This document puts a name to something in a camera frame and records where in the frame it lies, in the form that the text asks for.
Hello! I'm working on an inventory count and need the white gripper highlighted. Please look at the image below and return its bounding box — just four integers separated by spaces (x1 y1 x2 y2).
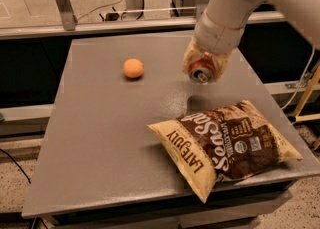
182 10 244 82

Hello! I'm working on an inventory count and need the brown yellow chip bag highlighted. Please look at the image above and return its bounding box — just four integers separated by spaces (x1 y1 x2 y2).
149 100 302 202

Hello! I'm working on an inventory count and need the white cable on floor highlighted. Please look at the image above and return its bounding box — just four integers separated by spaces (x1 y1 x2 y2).
77 0 127 22

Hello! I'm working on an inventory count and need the black floor cable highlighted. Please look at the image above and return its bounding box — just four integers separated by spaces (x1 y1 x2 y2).
0 148 32 185

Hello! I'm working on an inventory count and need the red coke can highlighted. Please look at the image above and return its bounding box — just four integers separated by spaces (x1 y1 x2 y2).
188 58 215 85

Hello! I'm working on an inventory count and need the grey table base frame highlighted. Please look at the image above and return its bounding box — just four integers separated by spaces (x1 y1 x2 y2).
29 181 296 229

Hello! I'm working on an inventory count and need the left metal rail bracket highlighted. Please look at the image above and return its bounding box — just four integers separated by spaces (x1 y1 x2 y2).
55 0 77 31

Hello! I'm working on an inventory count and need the orange fruit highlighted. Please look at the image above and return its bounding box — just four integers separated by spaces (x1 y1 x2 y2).
123 59 144 79

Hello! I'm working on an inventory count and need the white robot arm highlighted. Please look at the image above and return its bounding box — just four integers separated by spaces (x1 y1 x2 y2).
182 0 320 84

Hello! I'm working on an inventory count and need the metal guard rail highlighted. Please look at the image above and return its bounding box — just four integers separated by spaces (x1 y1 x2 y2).
0 10 287 41

